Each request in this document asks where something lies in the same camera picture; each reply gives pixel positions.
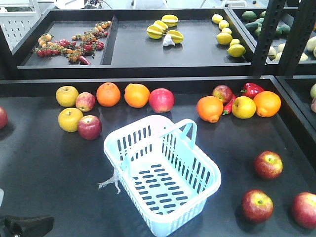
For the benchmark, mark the orange near divider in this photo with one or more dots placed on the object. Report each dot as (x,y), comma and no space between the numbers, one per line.
(267,103)

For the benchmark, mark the red-green apple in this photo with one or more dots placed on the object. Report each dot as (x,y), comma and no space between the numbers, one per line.
(268,165)
(257,206)

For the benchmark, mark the orange of pair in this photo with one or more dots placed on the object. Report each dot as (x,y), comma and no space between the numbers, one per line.
(108,94)
(136,95)

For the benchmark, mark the light blue plastic basket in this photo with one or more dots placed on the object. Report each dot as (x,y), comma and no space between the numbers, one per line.
(166,175)

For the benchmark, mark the pale yellow pear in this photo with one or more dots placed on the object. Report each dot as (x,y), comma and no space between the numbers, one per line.
(313,96)

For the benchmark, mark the yellow apple rear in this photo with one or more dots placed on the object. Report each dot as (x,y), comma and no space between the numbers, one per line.
(66,96)

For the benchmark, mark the orange left of pair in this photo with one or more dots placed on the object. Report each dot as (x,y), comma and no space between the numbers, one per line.
(108,94)

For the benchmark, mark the red apple far corner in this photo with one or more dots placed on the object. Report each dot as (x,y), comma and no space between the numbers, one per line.
(3,118)

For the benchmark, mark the red apple by pepper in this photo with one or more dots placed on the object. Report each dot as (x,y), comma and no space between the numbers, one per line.
(223,93)

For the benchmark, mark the orange right of pair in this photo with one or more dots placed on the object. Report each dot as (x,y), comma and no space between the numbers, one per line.
(136,95)

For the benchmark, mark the red-green apple left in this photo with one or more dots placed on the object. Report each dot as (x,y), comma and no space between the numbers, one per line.
(257,206)

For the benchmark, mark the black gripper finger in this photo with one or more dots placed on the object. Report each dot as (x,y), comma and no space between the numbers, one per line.
(27,226)

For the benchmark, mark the black wooden produce stand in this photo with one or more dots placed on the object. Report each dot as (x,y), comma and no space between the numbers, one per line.
(47,171)

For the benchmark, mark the red-green apple upper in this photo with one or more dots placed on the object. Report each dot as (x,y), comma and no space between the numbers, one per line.
(268,165)

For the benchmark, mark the dark red apple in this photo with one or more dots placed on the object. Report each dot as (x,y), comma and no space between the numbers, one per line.
(89,127)

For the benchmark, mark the upper black produce tray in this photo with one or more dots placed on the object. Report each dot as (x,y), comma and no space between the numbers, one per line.
(130,53)

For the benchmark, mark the red apple lower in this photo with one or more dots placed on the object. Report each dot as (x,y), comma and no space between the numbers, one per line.
(304,210)

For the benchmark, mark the large red apple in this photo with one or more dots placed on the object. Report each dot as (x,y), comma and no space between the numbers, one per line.
(161,100)

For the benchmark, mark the red bell pepper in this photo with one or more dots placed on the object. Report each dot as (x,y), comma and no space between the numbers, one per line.
(251,90)

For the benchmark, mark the yellow apple by oranges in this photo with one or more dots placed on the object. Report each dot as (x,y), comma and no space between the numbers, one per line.
(243,107)

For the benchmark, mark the small pink-red apple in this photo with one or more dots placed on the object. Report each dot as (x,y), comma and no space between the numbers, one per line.
(85,101)

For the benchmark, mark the yellow apple front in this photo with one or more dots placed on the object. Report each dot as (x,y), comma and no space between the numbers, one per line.
(68,119)

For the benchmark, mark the orange with navel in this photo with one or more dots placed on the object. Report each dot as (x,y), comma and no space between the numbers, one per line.
(209,108)

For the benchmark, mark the white garlic bulb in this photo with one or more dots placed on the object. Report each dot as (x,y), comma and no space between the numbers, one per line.
(168,41)

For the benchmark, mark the red chili pepper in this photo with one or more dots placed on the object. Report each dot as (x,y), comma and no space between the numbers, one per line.
(228,107)

